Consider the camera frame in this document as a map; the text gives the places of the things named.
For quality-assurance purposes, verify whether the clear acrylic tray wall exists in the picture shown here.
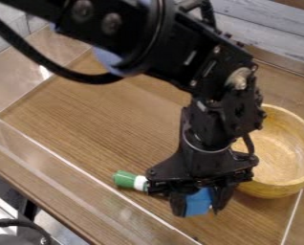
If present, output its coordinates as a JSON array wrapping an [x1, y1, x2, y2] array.
[[0, 23, 304, 245]]

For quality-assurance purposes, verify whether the black cable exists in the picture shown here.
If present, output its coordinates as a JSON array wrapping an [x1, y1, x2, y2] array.
[[0, 218, 51, 245]]

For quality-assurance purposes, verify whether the green Expo marker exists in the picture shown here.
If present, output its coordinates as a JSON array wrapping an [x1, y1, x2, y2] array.
[[112, 170, 148, 191]]

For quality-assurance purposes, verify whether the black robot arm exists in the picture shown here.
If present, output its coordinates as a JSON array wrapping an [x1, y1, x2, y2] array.
[[0, 0, 267, 217]]

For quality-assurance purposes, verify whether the black table leg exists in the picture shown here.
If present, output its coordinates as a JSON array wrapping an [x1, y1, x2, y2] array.
[[23, 200, 39, 221]]

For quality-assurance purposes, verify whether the blue rectangular block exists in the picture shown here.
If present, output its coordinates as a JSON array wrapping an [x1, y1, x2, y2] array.
[[184, 188, 212, 217]]

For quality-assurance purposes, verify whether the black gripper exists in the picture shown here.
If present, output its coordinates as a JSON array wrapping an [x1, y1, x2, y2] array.
[[146, 145, 259, 217]]

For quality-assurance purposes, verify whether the brown wooden bowl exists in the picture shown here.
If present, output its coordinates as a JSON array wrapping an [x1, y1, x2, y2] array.
[[238, 104, 304, 199]]

